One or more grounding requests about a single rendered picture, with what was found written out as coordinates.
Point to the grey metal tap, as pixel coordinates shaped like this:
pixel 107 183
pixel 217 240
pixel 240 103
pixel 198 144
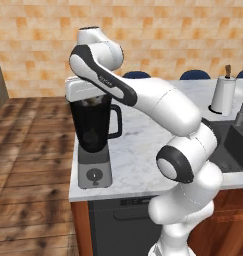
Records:
pixel 241 115

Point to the white paper towel roll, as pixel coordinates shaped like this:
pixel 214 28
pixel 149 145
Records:
pixel 223 95

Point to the black blender with grey base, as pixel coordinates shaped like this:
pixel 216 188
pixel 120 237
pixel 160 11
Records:
pixel 93 126

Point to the dark sink basin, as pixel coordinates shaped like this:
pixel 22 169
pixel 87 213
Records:
pixel 234 143

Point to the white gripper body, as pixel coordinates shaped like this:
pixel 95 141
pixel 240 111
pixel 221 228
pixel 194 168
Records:
pixel 77 90

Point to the brown wooden cupboard door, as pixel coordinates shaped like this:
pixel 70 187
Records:
pixel 226 223

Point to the dark grey dishwasher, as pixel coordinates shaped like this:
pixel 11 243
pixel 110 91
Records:
pixel 123 233

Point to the brown wooden counter side panel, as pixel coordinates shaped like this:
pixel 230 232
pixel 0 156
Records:
pixel 81 230

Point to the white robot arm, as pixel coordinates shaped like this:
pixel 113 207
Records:
pixel 166 103

